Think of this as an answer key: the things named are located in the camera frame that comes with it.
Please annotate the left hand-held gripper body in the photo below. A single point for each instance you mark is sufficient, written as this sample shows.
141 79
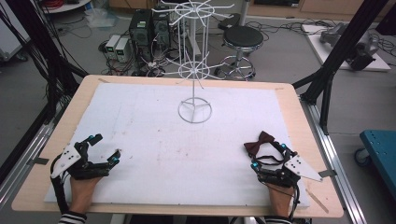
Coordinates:
67 158

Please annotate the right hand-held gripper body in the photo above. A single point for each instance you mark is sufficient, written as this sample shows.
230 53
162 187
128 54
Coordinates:
299 168

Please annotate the dark red bow tie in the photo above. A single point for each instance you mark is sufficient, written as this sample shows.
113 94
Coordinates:
257 145

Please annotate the person's right hand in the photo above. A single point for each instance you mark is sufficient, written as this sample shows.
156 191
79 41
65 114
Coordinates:
280 199

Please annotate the person's left hand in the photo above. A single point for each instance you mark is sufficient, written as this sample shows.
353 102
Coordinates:
81 193

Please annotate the grey tape strip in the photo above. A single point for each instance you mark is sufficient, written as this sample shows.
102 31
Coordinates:
327 173
39 160

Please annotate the thin wooden stick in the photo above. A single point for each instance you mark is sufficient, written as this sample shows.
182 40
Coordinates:
317 200

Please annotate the white foam mat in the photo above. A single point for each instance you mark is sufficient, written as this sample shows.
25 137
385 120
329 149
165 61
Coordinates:
174 155

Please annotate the blue wheeled cart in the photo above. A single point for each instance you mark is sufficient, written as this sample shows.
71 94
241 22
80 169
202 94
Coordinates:
379 155

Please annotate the grey bench power supply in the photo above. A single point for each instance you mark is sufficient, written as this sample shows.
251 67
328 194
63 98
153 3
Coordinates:
122 49
112 45

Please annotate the white floor board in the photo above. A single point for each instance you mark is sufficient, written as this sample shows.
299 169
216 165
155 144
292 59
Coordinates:
314 43

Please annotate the large black computer tower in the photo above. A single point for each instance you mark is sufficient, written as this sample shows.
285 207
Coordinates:
140 32

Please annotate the black round stool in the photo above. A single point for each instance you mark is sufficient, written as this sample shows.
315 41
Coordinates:
243 39

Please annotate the clear plastic bag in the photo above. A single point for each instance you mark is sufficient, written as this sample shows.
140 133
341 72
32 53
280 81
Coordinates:
100 18

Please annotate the grey machine part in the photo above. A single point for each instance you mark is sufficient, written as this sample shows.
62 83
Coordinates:
361 46

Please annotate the small black computer tower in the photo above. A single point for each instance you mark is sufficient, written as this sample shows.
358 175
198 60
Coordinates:
162 29

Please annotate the white round table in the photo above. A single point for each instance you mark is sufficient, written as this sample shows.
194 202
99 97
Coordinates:
68 5

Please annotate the aluminium rail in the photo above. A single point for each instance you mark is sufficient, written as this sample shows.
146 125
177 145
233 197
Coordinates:
336 161
21 168

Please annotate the black metal frame stand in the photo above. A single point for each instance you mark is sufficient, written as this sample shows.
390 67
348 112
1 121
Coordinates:
339 53
53 56

